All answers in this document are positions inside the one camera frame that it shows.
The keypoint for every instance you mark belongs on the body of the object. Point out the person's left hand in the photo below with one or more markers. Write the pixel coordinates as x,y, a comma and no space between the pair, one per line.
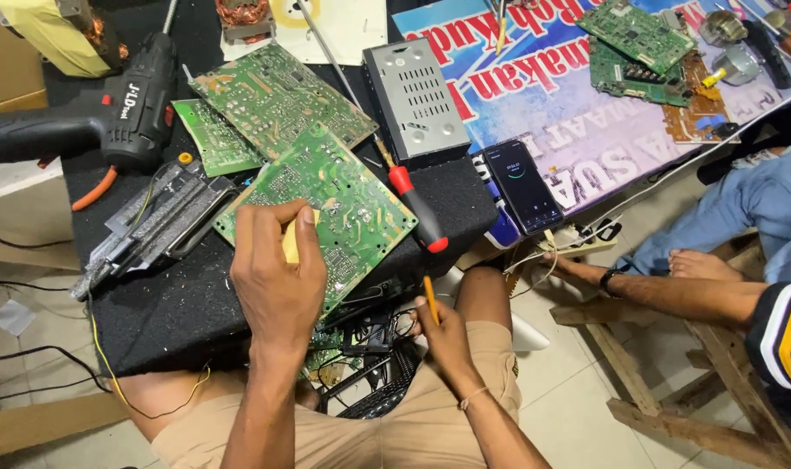
275,286

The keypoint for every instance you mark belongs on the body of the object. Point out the person's right hand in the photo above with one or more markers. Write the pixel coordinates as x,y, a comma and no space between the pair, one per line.
447,345

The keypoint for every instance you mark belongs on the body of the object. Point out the person's right fingers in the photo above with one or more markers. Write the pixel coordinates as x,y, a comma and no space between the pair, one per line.
425,316

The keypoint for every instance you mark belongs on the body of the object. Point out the yellow block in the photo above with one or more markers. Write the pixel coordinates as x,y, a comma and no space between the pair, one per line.
291,244

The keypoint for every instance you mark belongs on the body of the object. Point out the black plastic electronics parts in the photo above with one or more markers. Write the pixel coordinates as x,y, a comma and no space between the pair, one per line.
373,365

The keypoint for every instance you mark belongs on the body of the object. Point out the person's beige shorts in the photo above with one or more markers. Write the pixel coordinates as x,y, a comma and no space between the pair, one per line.
421,430

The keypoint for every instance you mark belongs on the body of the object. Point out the red black screwdriver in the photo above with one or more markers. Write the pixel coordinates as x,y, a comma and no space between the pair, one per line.
418,202

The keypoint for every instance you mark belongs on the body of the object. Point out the large green circuit board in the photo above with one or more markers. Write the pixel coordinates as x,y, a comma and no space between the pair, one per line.
350,202

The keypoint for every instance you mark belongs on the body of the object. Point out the black smartphone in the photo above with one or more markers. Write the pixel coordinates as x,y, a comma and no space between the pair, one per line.
523,187

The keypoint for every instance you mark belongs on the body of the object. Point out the cream power strip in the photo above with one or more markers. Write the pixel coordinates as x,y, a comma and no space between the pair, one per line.
581,238

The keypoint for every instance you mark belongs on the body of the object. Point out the silver black metal stereo box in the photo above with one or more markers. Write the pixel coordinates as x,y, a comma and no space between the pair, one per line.
415,98

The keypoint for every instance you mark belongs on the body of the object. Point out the printed blue banner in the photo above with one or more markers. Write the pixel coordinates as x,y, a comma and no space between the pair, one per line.
552,117

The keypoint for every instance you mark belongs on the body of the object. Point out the black carpeted speaker box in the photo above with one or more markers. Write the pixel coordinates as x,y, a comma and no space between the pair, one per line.
174,312

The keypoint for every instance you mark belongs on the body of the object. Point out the long green circuit board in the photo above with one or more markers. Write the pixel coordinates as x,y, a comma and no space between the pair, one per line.
275,98

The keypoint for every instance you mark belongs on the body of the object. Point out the small pale green circuit board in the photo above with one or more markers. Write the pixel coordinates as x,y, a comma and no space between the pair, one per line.
216,140

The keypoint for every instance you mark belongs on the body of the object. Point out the white yellow paper sheet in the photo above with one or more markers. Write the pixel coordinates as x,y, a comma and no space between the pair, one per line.
350,29

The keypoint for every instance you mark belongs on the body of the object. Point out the dark green circuit board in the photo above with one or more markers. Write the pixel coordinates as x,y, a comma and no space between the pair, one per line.
607,75

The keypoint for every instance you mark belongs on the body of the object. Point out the brown circuit board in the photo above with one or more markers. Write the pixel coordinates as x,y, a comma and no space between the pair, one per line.
692,117

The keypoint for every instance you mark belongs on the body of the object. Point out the copper wound motor core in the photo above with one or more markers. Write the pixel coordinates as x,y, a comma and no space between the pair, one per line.
244,16

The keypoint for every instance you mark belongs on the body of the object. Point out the green circuit board with connectors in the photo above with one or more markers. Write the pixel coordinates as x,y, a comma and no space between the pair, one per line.
636,29

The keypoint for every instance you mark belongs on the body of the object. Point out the wooden plank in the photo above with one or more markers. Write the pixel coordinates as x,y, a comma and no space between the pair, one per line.
44,423

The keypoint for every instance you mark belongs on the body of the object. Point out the silver small motor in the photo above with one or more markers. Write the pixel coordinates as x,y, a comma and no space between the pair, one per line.
737,65

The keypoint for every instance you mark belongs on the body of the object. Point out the white paper scrap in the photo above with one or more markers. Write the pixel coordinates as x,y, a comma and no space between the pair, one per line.
12,317

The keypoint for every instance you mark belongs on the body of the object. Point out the grey round motor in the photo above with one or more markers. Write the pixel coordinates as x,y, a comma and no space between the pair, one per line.
722,27

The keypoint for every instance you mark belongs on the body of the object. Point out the yellow taped transformer coil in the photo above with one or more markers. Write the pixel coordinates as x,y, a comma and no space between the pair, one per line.
57,32

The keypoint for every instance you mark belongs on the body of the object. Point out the brown cardboard box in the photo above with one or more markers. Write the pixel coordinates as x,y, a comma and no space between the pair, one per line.
8,58

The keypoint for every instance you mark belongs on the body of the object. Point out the wooden bench frame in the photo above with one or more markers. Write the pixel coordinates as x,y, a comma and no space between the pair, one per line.
714,371

